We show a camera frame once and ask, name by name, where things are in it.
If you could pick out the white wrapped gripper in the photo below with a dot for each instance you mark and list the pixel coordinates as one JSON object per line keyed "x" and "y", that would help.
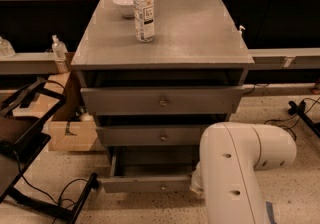
{"x": 196, "y": 181}

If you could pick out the grey bottom drawer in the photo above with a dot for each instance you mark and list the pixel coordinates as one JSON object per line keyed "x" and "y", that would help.
{"x": 151, "y": 168}

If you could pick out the grey drawer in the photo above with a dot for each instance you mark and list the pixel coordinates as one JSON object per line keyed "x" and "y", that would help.
{"x": 150, "y": 135}
{"x": 151, "y": 168}
{"x": 162, "y": 100}

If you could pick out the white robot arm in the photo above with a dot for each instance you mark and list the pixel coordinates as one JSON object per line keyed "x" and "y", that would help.
{"x": 230, "y": 155}

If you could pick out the grey middle drawer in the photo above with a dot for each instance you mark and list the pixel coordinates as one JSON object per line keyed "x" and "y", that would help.
{"x": 150, "y": 135}

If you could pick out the grey top drawer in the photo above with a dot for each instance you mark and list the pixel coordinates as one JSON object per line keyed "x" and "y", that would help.
{"x": 162, "y": 100}

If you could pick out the grey drawer cabinet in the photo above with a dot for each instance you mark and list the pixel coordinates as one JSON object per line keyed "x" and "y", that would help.
{"x": 196, "y": 44}

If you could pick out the black stand leg right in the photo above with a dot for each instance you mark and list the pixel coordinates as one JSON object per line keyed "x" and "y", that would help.
{"x": 299, "y": 109}

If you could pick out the cardboard box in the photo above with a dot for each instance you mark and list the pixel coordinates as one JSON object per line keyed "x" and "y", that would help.
{"x": 71, "y": 128}

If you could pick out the brown shoe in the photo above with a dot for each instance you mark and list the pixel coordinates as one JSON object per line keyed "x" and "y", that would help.
{"x": 316, "y": 88}

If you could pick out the small white pump nozzle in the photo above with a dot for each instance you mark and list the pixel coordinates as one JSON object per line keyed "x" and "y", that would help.
{"x": 241, "y": 29}

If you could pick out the clear plastic water bottle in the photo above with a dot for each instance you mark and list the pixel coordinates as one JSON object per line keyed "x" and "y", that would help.
{"x": 144, "y": 20}

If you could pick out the clear pump bottle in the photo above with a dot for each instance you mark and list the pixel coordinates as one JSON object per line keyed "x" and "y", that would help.
{"x": 58, "y": 47}

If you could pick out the white ceramic bowl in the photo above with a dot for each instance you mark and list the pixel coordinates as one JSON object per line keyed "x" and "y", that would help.
{"x": 125, "y": 7}

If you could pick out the clear plastic container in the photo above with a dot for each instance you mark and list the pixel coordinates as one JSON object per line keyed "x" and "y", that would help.
{"x": 6, "y": 49}

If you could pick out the black cart frame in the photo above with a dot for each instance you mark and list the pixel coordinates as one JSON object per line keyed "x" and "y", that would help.
{"x": 21, "y": 140}

